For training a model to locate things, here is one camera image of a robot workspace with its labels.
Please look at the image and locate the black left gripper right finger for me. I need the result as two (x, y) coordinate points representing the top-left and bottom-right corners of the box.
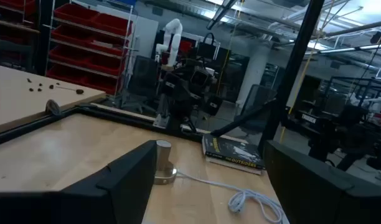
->
(263, 139), (381, 224)

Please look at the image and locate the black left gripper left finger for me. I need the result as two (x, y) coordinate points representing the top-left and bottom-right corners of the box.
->
(0, 139), (158, 224)

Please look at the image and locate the metal lamp base with socket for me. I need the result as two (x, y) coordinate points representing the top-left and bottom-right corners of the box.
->
(153, 139), (178, 185)

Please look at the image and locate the black background robot station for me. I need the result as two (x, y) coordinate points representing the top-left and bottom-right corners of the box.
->
(294, 104), (381, 174)

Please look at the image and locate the black paperback book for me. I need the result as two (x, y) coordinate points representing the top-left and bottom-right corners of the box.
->
(201, 133), (266, 176)

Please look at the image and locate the grey round desk grommet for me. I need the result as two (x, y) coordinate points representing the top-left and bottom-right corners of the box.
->
(45, 99), (62, 116)

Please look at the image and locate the black hex key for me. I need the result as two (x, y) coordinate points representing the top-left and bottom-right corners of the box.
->
(55, 85), (78, 93)

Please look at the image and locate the black mesh office chair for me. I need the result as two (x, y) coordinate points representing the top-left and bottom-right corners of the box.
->
(123, 55), (160, 110)

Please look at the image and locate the light wooden desk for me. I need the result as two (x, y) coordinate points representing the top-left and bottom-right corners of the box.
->
(0, 63), (106, 135)

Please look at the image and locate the rack with red bins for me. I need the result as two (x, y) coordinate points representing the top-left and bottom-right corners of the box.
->
(45, 1), (135, 96)

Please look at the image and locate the black tote bag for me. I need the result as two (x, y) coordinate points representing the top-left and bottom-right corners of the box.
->
(195, 32), (222, 60)

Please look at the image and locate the dark shelf rack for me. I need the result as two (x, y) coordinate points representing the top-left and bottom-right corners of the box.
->
(0, 0), (42, 74)

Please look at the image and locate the hanging ceiling light fixture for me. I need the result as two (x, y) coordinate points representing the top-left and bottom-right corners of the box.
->
(205, 0), (240, 31)

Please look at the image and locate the white power cable with switch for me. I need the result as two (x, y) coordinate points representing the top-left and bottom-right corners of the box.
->
(176, 170), (288, 224)

